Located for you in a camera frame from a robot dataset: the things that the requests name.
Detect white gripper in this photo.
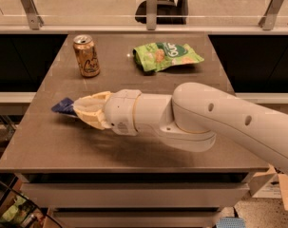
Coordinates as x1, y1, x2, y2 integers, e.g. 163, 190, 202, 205
73, 89, 142, 136

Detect blue rxbar wrapper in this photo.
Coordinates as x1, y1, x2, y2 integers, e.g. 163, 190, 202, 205
51, 98, 77, 117

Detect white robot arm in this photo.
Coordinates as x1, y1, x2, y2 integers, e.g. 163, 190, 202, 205
73, 83, 288, 175

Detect gold soda can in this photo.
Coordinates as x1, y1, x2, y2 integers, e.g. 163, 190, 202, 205
73, 34, 100, 78

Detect green snack bag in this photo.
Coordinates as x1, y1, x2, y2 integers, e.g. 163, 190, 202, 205
133, 42, 204, 72

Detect upper grey drawer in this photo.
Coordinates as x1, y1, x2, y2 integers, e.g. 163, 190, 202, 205
21, 183, 249, 208

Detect grey drawer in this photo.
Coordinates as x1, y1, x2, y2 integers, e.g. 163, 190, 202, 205
53, 211, 221, 228
21, 183, 249, 208

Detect lower grey drawer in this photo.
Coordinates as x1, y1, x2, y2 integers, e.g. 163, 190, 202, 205
53, 211, 221, 228

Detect black office chair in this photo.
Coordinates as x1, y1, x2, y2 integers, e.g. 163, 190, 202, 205
134, 0, 193, 26

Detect green bag on floor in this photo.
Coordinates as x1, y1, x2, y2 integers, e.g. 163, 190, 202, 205
0, 196, 34, 225

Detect blue perforated mat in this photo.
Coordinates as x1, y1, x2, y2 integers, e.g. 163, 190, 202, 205
216, 218, 246, 228

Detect cardboard box with items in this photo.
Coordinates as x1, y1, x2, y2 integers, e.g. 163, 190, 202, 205
249, 166, 288, 211

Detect left metal railing post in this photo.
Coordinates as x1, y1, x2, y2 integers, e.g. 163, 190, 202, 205
20, 0, 44, 30

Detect metal railing post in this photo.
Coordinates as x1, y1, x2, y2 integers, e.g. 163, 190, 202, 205
20, 0, 44, 30
146, 0, 157, 30
259, 0, 284, 30

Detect middle metal railing post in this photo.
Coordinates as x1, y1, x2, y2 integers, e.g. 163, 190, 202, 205
146, 0, 157, 30

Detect right metal railing post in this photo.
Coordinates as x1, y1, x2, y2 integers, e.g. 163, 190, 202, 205
259, 0, 284, 30

